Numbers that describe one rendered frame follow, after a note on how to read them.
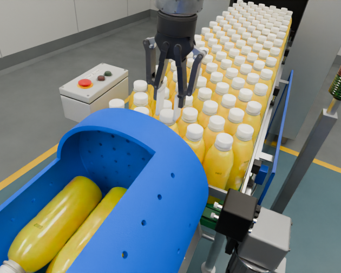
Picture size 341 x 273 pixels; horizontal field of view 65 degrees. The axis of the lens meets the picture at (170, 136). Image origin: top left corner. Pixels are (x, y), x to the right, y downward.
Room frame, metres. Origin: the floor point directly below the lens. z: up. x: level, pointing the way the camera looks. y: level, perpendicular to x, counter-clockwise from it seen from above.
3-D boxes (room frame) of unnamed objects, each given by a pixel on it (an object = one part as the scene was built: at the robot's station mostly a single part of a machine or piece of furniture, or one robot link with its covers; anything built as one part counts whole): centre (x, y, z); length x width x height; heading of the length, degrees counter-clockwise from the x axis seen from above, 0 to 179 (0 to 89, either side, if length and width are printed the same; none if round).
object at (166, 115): (0.53, 0.01, 1.11); 0.04 x 0.04 x 0.02
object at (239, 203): (0.38, -0.17, 0.95); 0.10 x 0.07 x 0.10; 70
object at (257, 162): (0.54, -0.25, 0.94); 0.03 x 0.02 x 0.08; 160
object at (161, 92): (0.54, 0.03, 1.15); 0.03 x 0.01 x 0.07; 160
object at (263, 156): (0.92, -0.42, 0.70); 0.80 x 0.05 x 0.50; 160
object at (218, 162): (0.48, -0.12, 0.99); 0.07 x 0.07 x 0.19
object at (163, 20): (0.53, 0.01, 1.30); 0.08 x 0.07 x 0.09; 70
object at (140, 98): (0.63, 0.09, 1.09); 0.04 x 0.04 x 0.02
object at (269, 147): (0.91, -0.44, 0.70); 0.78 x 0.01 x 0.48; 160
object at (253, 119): (0.64, -0.22, 0.99); 0.07 x 0.07 x 0.19
